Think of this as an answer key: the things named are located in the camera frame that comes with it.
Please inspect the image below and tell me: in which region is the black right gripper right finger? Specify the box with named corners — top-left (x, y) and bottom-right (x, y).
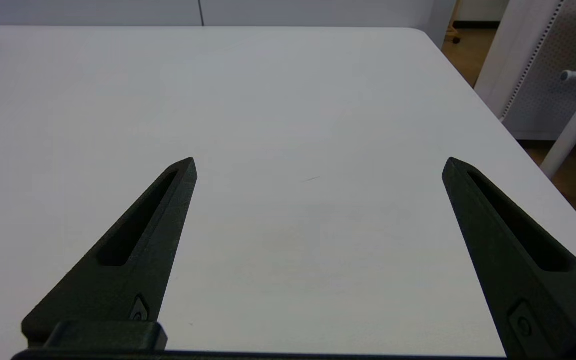
top-left (441, 157), bottom-right (576, 359)

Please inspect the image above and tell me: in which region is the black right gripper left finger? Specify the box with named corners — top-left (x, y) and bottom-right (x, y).
top-left (21, 157), bottom-right (198, 347)

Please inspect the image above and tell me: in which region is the black caster wheel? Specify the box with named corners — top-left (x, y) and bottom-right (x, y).
top-left (445, 20), bottom-right (464, 45)

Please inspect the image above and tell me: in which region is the white side table leg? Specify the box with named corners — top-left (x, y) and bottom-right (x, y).
top-left (540, 52), bottom-right (576, 180)

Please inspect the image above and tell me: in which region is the white perforated panel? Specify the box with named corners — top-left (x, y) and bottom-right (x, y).
top-left (474, 0), bottom-right (576, 142)

